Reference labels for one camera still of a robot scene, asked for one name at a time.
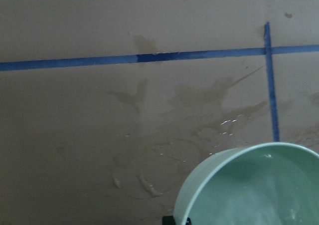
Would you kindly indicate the brown paper table cover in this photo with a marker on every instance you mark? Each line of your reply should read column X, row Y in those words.
column 95, row 130

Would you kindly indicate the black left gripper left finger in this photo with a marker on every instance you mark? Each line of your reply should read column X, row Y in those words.
column 168, row 219

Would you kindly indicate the mint green bowl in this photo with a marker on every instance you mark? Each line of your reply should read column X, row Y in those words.
column 267, row 184

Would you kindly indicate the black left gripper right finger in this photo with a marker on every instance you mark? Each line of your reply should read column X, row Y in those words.
column 188, row 219

